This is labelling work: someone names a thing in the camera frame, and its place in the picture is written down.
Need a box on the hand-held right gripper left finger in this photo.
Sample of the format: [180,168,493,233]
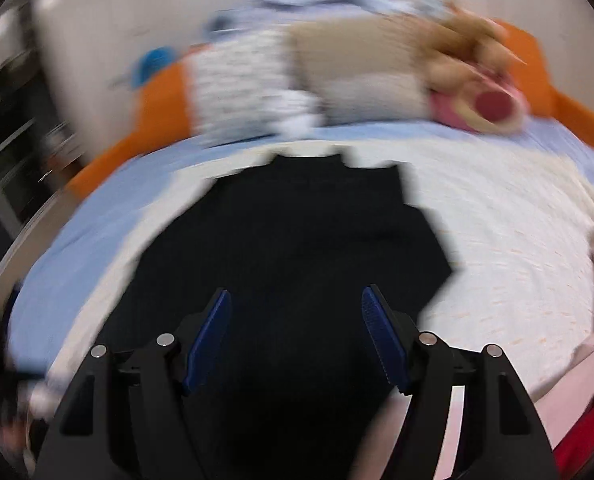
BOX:
[36,287,233,480]

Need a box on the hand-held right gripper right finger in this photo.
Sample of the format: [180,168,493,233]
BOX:
[361,284,560,480]

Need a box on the black garment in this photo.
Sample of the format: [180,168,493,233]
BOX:
[74,152,455,480]

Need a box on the white patterned quilt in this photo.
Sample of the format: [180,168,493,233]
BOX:
[42,137,594,401]

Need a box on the light blue bedsheet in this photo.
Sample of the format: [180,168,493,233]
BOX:
[7,105,594,376]

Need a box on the red cloth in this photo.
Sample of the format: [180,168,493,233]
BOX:
[552,380,594,478]

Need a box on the white patterned pillow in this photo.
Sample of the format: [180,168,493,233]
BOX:
[189,27,290,148]

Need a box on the beige pillow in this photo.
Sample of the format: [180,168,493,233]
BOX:
[287,15,438,126]

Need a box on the blue object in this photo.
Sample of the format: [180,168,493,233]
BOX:
[110,45,178,91]

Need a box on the brown teddy bear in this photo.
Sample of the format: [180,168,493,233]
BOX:
[417,0,528,96]

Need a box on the orange bed frame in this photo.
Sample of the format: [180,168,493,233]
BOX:
[64,0,594,201]

